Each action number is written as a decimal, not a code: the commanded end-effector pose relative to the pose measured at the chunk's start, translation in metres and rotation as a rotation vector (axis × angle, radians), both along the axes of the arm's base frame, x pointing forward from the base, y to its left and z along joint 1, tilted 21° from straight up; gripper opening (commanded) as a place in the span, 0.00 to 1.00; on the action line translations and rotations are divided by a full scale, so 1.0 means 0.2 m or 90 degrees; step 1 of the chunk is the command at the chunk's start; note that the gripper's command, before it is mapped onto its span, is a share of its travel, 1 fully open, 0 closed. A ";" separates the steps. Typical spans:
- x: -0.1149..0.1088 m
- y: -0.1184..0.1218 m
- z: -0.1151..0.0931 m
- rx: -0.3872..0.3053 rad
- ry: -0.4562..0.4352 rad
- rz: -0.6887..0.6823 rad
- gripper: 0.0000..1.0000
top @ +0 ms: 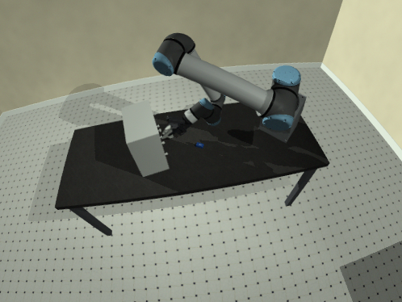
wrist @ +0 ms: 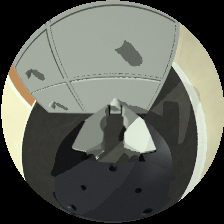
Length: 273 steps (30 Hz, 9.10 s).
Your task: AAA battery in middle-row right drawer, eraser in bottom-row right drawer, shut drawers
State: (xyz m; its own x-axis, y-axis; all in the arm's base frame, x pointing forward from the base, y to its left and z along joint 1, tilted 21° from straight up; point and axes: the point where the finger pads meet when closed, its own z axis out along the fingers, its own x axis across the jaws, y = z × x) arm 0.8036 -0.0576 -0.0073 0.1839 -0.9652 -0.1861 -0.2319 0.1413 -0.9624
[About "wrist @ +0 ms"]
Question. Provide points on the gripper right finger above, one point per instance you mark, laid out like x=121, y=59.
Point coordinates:
x=143, y=140

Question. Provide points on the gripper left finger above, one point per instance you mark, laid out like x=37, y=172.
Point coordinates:
x=86, y=138

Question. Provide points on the grey chest of drawers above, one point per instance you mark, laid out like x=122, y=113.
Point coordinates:
x=68, y=80

